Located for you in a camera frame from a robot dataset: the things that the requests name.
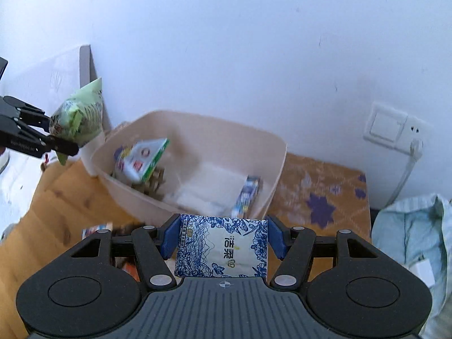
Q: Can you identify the green white snack bag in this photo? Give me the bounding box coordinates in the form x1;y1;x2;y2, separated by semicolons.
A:
113;138;170;184

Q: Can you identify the white power cable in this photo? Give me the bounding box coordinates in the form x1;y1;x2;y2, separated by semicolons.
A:
383;155;416;209

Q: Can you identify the wooden desk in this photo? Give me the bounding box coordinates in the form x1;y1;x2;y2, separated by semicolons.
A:
0;152;372;339

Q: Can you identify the light green snack bag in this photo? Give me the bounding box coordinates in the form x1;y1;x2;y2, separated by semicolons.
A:
49;77;104;166

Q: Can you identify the yellow purple flowered table mat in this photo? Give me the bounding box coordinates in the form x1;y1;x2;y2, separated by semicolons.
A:
272;153;371;244

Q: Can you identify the blue printed box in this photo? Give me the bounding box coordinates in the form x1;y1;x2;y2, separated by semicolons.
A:
231;175;262;218

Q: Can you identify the white plastic packet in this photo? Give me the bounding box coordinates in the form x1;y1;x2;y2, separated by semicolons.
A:
166;166;248;216

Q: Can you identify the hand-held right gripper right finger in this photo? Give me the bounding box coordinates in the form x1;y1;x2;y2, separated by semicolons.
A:
267;215;382;292

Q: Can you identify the orange small box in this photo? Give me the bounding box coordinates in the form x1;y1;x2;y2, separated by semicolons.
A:
122;263;142;283

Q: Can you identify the white power plug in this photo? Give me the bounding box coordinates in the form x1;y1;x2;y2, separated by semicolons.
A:
409;138;424;163

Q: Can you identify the beige plastic storage bin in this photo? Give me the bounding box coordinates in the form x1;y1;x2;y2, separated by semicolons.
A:
91;110;287;227

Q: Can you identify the brown patterned pouch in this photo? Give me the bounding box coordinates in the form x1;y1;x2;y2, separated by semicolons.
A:
132;168;166;198

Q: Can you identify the blue white tissue packet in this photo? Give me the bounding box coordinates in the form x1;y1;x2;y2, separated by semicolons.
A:
174;214;269;279

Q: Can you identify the pale green cloth bag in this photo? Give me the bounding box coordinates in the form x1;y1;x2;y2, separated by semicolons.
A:
371;194;452;339

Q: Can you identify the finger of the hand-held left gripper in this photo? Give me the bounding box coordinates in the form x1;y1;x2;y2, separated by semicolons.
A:
0;95;51;126
0;125;80;158

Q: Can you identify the white wall switch socket plate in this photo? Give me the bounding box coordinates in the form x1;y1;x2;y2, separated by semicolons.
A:
363;101;433;154

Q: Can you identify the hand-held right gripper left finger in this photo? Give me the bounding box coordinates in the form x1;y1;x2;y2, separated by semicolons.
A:
69;214;181;292

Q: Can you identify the white charger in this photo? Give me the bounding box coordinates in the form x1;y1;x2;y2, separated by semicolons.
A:
411;259;436;288

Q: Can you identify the lavender cabinet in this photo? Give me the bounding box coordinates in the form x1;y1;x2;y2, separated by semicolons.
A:
0;45;114;220

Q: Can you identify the small printed packet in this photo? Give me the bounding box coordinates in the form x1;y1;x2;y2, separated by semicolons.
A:
82;222;114;241

